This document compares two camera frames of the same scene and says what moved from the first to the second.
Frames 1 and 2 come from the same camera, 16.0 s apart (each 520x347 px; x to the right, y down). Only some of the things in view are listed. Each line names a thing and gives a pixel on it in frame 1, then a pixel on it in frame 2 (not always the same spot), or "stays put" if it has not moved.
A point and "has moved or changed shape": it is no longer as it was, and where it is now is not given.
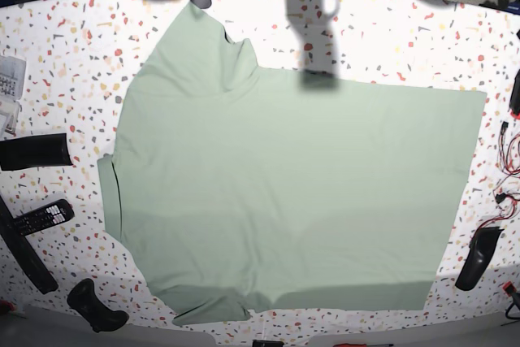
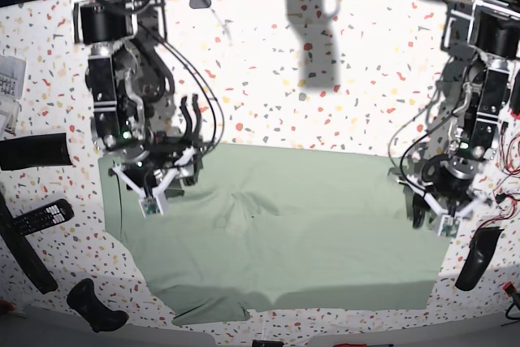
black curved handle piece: [83, 299] stays put
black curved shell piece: [481, 247] stays put
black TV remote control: [51, 214] stays put
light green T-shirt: [240, 188] has moved or changed shape
